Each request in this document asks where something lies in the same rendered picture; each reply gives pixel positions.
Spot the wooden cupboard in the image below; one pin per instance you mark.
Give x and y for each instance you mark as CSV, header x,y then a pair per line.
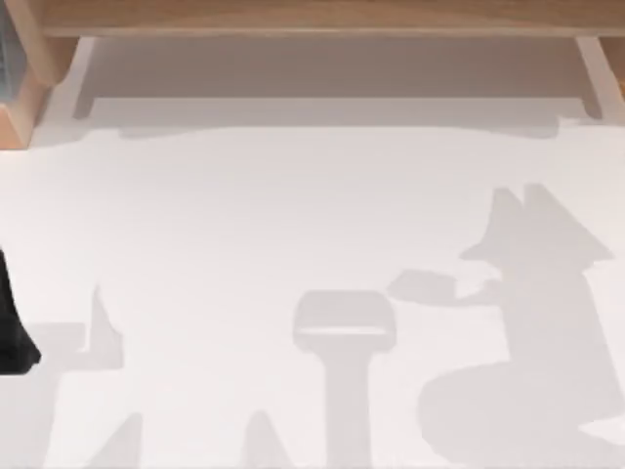
x,y
312,17

